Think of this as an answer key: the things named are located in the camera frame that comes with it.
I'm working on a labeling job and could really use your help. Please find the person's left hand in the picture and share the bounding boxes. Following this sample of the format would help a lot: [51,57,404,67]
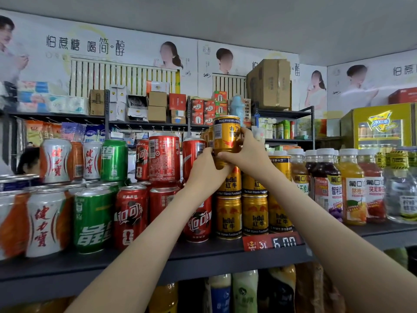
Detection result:
[185,148,232,198]

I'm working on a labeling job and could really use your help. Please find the person's right hand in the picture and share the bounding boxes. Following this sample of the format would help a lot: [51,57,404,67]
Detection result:
[219,128,275,180]

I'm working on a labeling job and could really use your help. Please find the gold Red Bull can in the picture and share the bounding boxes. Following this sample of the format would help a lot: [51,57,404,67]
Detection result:
[213,116,242,170]

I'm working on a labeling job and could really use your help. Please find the group of red soda cans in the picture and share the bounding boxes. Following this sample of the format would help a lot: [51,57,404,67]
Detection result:
[114,133,214,252]

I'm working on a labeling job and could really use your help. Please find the stack of gold Red Bull cans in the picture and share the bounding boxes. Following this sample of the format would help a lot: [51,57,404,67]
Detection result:
[201,127,295,239]

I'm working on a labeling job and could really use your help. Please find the dark grey metal shelf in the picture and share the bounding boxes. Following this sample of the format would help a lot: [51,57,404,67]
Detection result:
[0,104,417,313]

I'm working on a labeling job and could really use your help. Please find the orange juice bottle white cap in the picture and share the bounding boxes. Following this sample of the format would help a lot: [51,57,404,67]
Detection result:
[339,148,369,226]

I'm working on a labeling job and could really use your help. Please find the white blue drink bottle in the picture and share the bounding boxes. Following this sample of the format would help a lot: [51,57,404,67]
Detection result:
[208,273,233,313]

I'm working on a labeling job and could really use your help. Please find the white green label bottle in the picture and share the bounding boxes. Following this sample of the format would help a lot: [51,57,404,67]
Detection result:
[232,270,259,313]

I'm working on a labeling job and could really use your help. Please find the red fruit juice bottle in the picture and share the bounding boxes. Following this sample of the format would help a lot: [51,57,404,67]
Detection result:
[357,150,388,223]

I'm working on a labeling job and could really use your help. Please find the amber tea bottle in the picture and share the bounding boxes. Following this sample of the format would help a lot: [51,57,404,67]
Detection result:
[296,263,327,313]

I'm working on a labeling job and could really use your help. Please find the green cap dark label bottle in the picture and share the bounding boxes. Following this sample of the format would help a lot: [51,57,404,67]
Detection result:
[384,148,417,223]

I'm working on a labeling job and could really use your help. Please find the person's left forearm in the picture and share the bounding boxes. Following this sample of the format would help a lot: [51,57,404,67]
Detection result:
[65,189,216,313]

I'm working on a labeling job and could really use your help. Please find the person's right forearm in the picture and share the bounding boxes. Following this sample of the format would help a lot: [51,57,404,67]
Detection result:
[257,166,417,313]

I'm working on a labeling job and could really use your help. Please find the row of small coloured bottles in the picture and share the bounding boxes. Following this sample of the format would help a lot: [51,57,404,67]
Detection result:
[257,118,301,141]

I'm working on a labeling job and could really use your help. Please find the red price tag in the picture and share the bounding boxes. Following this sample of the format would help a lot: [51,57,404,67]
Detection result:
[242,233,304,252]

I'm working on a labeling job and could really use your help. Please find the light blue plastic jug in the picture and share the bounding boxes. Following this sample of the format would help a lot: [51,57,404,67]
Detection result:
[229,94,247,124]

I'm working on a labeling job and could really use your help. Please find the stack of red cartons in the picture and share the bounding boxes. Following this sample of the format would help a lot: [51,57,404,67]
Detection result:
[190,91,229,127]

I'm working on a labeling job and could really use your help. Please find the large cardboard box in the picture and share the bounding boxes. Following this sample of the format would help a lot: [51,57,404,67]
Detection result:
[246,58,293,112]

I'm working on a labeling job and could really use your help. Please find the white cardboard boxes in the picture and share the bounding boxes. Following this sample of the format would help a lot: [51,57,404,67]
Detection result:
[106,84,149,123]

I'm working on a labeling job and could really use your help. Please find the yellow carton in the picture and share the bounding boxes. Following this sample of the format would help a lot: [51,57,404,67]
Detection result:
[340,104,415,151]

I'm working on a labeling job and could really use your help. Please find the small brown cardboard box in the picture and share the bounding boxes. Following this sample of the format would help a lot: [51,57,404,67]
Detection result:
[89,89,106,117]

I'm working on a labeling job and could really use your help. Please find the row of hanging snack packets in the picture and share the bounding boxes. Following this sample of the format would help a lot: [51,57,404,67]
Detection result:
[25,120,108,142]

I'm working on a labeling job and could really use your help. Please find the flat red carton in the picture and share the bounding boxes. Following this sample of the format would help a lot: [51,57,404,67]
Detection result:
[389,88,417,106]

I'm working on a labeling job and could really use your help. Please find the stack of white tissue packs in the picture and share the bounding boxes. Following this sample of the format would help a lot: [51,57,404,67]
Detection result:
[14,80,90,115]

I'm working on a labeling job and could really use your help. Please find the white wall radiator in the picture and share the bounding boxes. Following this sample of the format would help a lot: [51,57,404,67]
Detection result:
[212,73,248,100]

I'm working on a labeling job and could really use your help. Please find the wall poster with people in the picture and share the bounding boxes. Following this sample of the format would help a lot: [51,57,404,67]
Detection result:
[0,10,417,121]

